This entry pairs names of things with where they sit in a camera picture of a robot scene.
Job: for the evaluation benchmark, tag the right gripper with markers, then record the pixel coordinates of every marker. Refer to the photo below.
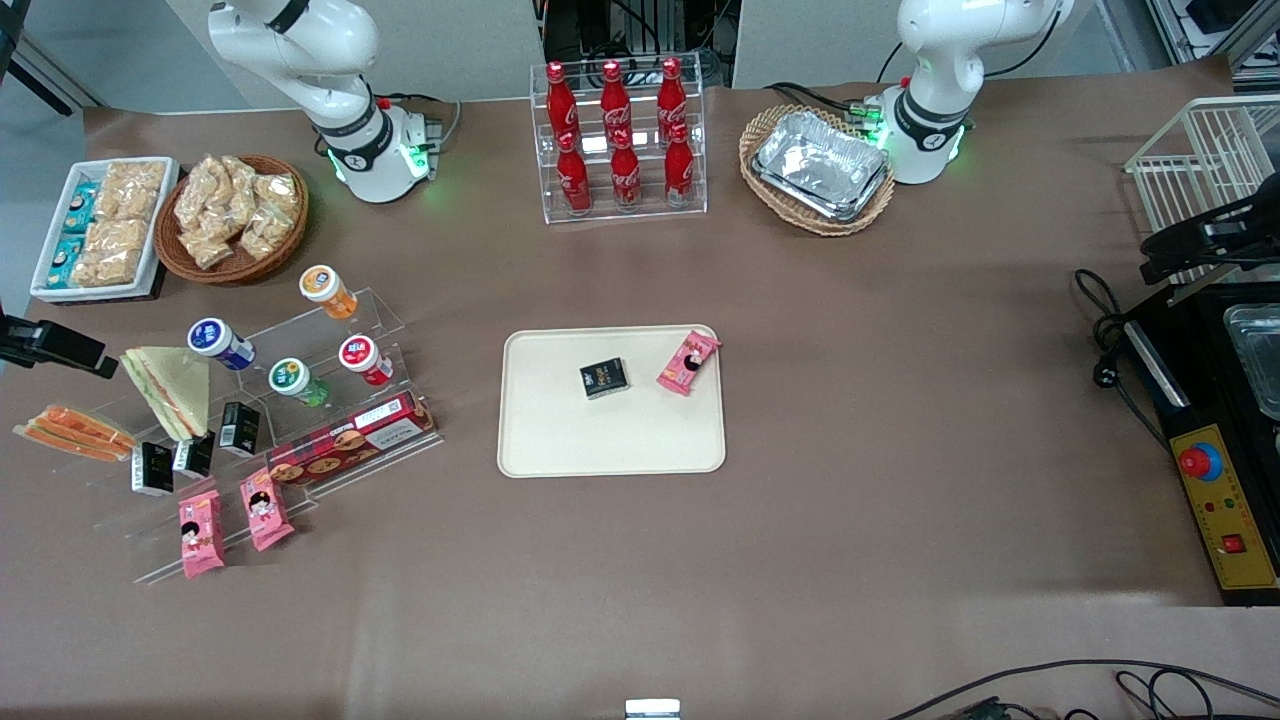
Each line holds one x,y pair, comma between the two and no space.
40,341

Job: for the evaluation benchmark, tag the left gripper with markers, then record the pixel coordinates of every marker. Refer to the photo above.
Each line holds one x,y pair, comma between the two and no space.
1243,224

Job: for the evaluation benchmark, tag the sandwich orange filling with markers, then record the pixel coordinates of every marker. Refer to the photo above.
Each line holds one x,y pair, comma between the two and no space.
75,432

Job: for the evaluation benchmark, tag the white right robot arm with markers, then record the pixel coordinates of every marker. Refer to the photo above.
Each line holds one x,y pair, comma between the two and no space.
300,50

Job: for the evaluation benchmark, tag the wrapped sandwich green filling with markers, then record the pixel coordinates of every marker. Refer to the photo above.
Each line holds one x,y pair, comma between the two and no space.
175,385

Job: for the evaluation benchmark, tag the aluminium foil tray stack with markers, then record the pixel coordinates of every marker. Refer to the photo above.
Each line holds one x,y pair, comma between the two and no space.
820,160

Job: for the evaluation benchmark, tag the beige serving tray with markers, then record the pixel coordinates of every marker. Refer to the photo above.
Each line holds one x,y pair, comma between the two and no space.
560,430

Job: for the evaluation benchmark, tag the grey metal lever bar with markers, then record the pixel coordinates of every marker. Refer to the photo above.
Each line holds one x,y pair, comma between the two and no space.
1195,290

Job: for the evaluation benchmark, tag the white rectangular plastic bin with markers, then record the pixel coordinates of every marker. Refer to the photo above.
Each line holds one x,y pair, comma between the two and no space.
90,293

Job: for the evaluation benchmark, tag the clear rice cracker pack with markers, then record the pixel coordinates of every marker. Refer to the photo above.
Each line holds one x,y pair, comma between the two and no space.
105,268
118,236
132,188

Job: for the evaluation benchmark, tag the blue cap drink bottle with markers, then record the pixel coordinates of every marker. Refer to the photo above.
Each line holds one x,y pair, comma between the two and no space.
210,336

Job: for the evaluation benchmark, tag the small black snack box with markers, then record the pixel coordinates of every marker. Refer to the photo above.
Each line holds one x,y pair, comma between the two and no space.
152,468
240,428
605,378
195,455

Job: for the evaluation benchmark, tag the teal snack packet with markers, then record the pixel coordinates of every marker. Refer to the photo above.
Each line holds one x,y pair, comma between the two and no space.
65,262
80,210

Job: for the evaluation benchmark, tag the steel food container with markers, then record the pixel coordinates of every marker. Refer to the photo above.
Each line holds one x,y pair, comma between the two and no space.
1255,360

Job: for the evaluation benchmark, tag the clear bag of crackers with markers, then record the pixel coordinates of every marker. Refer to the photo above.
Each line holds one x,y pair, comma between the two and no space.
207,248
200,190
264,232
275,195

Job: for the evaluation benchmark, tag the dark brown wicker basket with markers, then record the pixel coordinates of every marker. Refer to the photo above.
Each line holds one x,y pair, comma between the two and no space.
240,270

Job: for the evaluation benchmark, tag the green cap drink bottle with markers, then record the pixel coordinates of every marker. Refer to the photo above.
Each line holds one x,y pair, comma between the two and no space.
288,376

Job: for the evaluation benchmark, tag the pink snack packet with girl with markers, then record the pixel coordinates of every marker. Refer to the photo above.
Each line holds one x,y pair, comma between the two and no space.
686,365
200,535
265,510

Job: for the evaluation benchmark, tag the orange cap drink bottle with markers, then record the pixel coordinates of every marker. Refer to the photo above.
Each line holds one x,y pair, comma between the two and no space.
320,283

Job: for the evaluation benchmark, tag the red cap drink bottle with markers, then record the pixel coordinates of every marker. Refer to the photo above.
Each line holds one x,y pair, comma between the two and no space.
357,353

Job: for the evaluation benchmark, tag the red cookie box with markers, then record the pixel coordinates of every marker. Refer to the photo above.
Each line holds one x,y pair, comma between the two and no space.
350,440

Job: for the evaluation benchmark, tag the clear acrylic tiered stand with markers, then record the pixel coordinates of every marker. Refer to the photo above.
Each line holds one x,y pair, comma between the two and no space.
380,305

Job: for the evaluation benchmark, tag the black sealing machine yellow panel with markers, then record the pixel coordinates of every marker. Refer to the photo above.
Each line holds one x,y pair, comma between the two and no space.
1225,520

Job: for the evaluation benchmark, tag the light woven wicker basket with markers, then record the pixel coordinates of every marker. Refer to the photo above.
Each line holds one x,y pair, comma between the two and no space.
820,226

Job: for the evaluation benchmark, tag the red cola bottle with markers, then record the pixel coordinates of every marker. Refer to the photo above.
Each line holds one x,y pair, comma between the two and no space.
614,98
574,180
561,100
680,172
671,95
626,178

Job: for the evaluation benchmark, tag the clear acrylic bottle rack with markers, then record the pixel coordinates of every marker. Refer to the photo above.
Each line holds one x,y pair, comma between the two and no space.
647,200

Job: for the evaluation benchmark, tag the black equipment rack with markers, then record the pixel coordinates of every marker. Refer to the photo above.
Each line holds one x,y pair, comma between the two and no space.
580,30

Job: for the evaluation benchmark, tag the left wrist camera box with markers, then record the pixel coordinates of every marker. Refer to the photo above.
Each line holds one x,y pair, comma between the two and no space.
1175,271

